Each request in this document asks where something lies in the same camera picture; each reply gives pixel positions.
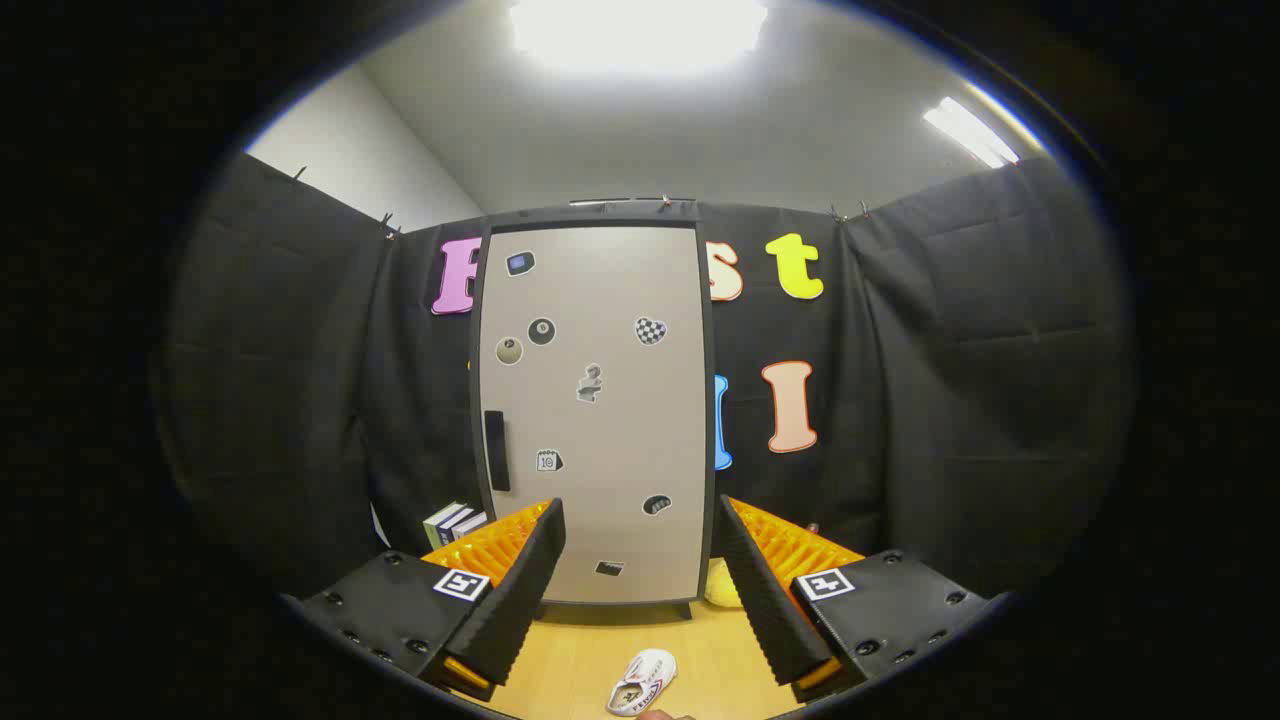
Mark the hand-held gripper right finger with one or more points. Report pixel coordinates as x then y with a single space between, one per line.
765 600

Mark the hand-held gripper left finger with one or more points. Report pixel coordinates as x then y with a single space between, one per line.
520 590

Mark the white canvas shoe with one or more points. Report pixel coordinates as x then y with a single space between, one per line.
645 675

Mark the dark grey shoe cabinet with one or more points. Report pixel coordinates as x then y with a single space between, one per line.
600 214

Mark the yellow plush toy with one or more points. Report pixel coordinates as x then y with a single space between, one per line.
720 588

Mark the navy spine book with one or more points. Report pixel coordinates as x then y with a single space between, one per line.
452 525

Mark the green spine book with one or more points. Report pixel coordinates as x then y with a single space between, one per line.
436 522

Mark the black backdrop cloth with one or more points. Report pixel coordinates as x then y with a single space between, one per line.
950 350

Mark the narrow ceiling light strip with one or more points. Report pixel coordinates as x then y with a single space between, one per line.
970 130

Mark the large ceiling light panel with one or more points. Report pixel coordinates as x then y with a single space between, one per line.
640 30

